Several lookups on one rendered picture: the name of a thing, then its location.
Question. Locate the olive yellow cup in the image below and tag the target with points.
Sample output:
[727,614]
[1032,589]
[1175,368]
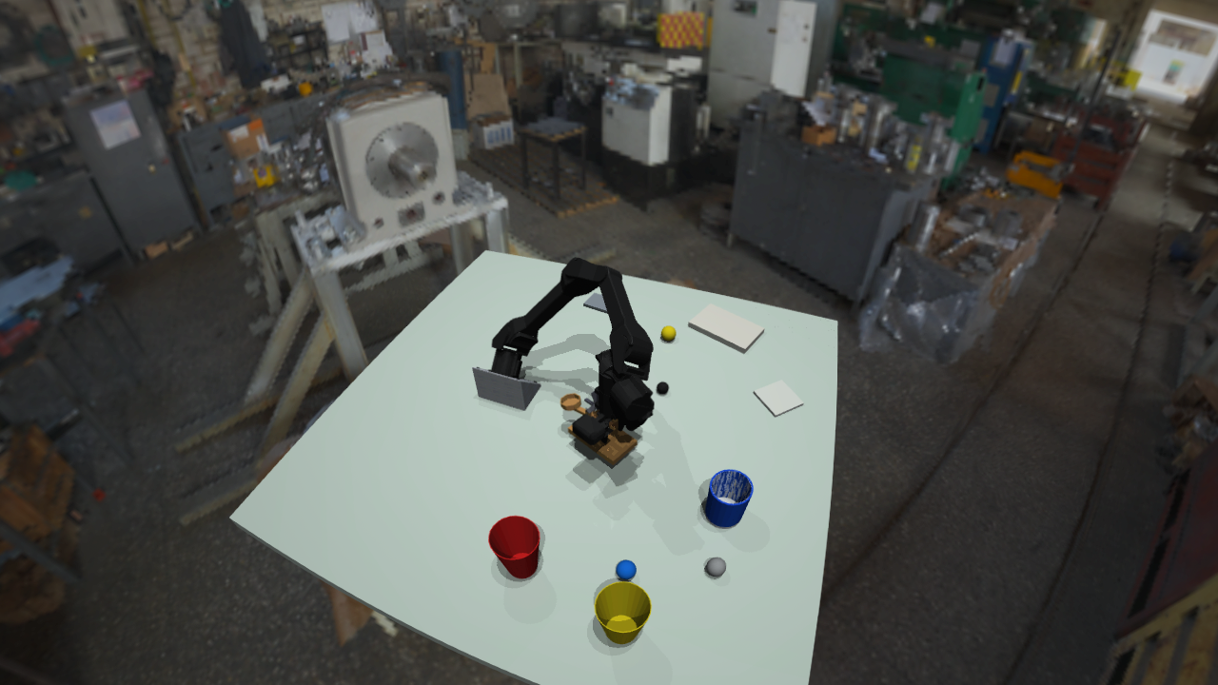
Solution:
[622,608]

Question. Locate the dark red cup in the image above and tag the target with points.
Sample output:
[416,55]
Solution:
[515,541]

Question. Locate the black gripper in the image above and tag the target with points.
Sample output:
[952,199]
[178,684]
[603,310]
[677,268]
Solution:
[592,429]

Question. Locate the blue mug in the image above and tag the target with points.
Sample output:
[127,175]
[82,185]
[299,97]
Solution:
[729,494]

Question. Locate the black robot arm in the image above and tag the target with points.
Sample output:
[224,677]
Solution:
[629,341]

